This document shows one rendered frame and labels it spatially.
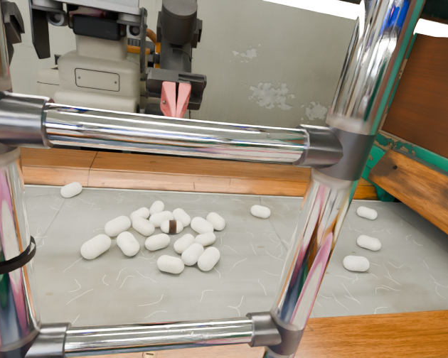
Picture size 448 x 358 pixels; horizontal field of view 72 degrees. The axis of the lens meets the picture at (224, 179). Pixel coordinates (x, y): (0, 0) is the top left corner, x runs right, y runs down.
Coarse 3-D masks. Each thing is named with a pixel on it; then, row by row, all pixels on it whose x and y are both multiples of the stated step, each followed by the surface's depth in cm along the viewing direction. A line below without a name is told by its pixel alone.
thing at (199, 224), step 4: (192, 220) 45; (196, 220) 44; (200, 220) 44; (204, 220) 44; (192, 224) 44; (196, 224) 44; (200, 224) 44; (204, 224) 43; (208, 224) 43; (212, 224) 44; (192, 228) 45; (196, 228) 44; (200, 228) 43; (204, 228) 43; (208, 228) 43; (212, 228) 44; (200, 232) 44; (204, 232) 43; (212, 232) 44
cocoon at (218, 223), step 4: (212, 212) 47; (208, 216) 46; (212, 216) 46; (216, 216) 46; (208, 220) 46; (212, 220) 46; (216, 220) 45; (220, 220) 45; (224, 220) 46; (216, 224) 45; (220, 224) 45; (224, 224) 45; (216, 228) 45; (220, 228) 45
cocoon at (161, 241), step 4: (152, 236) 39; (156, 236) 39; (160, 236) 40; (164, 236) 40; (168, 236) 40; (148, 240) 39; (152, 240) 39; (156, 240) 39; (160, 240) 39; (164, 240) 39; (168, 240) 40; (148, 244) 39; (152, 244) 39; (156, 244) 39; (160, 244) 39; (164, 244) 39; (168, 244) 40; (148, 248) 39; (152, 248) 39; (156, 248) 39; (160, 248) 39
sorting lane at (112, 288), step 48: (48, 192) 48; (96, 192) 51; (144, 192) 53; (192, 192) 56; (48, 240) 38; (144, 240) 41; (240, 240) 45; (288, 240) 47; (384, 240) 51; (48, 288) 32; (96, 288) 33; (144, 288) 34; (192, 288) 35; (240, 288) 36; (336, 288) 38; (384, 288) 40; (432, 288) 41
